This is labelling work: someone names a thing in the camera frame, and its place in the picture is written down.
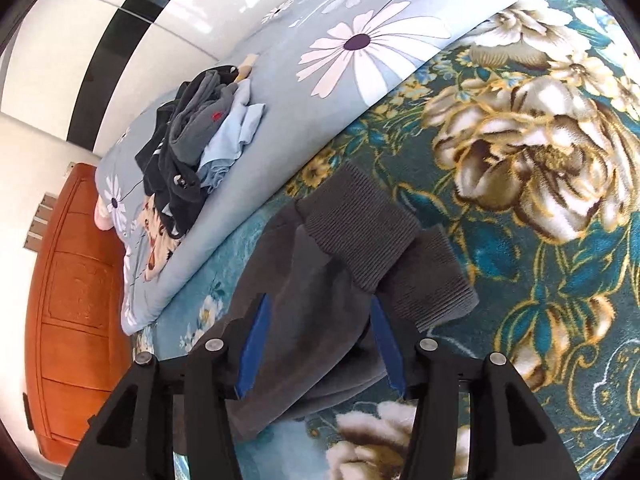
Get black hooded garment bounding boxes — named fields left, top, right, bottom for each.
left=133, top=64, right=241, bottom=240

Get dark grey sweatpants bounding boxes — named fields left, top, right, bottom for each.
left=209, top=162, right=478, bottom=440

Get grey garment with red logo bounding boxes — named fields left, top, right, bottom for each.
left=168, top=65, right=239, bottom=166

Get grey daisy print quilt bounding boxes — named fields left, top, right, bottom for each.
left=96, top=0, right=516, bottom=335

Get teal floral fleece blanket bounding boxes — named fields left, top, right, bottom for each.
left=134, top=0, right=639, bottom=479

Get light blue shirt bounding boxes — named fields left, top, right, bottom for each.
left=196, top=79, right=265, bottom=194

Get pink floral pillow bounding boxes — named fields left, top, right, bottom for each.
left=94, top=196, right=114, bottom=231

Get cartoon print cream garment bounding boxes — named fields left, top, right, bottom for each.
left=137, top=195, right=181, bottom=282

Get orange wooden headboard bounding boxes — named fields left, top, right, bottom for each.
left=25, top=164, right=131, bottom=466

